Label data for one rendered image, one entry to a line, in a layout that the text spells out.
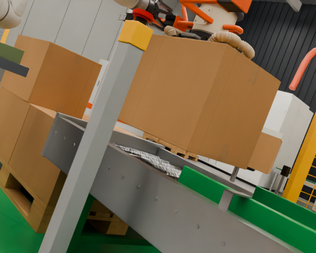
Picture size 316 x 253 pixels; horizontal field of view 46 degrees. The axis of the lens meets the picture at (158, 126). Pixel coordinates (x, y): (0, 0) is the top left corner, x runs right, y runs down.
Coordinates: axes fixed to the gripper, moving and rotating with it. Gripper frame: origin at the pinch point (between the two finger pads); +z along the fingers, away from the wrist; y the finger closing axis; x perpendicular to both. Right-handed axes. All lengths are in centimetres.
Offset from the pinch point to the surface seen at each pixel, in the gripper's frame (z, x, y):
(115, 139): -2, -8, 64
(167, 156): 29, 1, 64
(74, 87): 5, -79, 47
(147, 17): -51, 51, 18
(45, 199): -21, -19, 104
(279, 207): 20, 75, 61
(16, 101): -21, -98, 70
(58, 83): -7, -79, 48
